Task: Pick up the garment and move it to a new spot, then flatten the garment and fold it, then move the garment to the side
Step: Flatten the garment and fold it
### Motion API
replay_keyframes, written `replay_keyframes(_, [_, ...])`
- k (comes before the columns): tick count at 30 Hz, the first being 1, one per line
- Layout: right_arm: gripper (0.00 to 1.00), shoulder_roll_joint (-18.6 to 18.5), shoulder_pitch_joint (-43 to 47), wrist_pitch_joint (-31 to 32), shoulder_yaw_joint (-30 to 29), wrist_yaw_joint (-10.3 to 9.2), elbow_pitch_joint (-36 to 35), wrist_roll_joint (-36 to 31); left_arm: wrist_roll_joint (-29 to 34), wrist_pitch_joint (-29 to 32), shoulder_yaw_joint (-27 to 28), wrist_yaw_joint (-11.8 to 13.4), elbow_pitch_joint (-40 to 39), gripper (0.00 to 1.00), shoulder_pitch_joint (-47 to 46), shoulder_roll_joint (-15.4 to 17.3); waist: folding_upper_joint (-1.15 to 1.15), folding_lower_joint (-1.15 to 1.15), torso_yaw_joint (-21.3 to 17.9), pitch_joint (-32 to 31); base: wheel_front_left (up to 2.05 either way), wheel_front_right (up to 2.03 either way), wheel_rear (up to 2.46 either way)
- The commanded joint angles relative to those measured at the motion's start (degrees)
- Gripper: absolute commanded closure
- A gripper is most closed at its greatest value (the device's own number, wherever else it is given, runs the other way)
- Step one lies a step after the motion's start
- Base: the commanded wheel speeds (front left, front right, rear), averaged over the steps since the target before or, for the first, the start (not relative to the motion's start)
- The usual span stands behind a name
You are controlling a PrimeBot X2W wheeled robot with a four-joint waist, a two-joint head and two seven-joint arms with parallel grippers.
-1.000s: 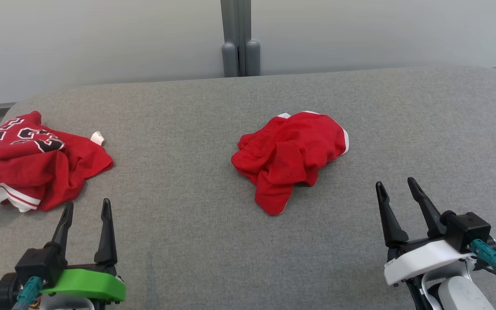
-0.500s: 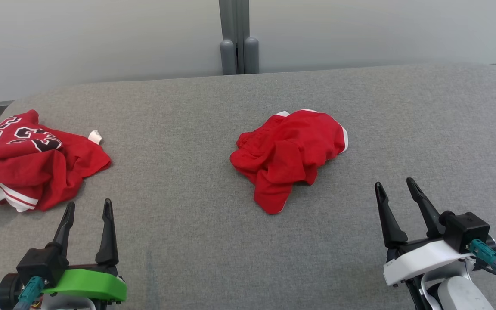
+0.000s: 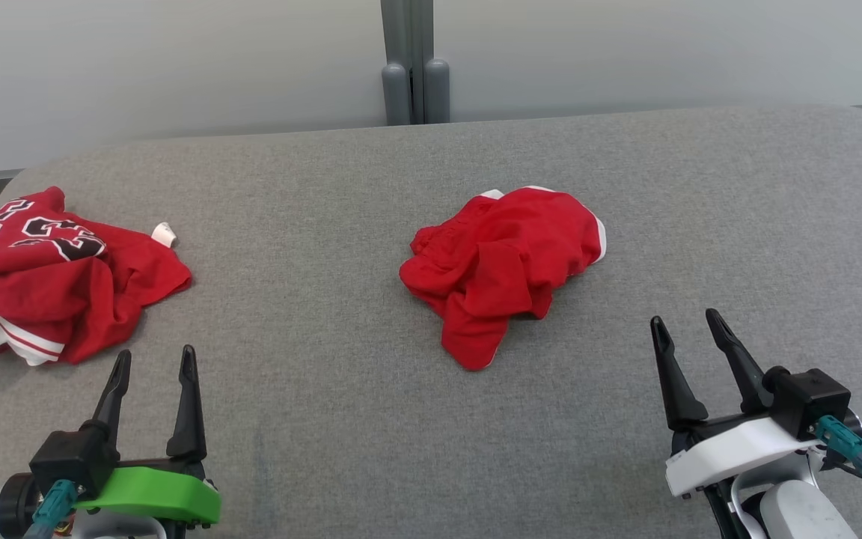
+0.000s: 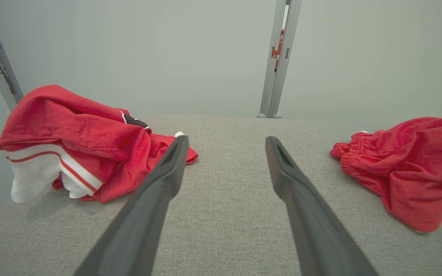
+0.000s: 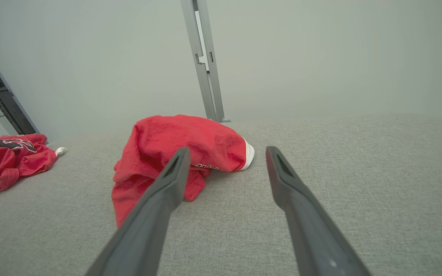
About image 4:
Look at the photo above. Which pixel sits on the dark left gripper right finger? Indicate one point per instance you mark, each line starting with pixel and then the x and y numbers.
pixel 313 230

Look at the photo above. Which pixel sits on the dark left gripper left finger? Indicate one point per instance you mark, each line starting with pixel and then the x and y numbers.
pixel 144 214

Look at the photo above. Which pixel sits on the red and white basketball jersey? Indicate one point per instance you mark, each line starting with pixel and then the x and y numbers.
pixel 102 153

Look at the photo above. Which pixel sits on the red basketball shorts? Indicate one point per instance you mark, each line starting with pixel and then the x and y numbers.
pixel 409 168

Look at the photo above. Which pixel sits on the grey double partition post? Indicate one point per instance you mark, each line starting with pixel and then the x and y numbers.
pixel 278 84

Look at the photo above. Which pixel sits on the red wall sign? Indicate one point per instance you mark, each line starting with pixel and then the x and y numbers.
pixel 277 53

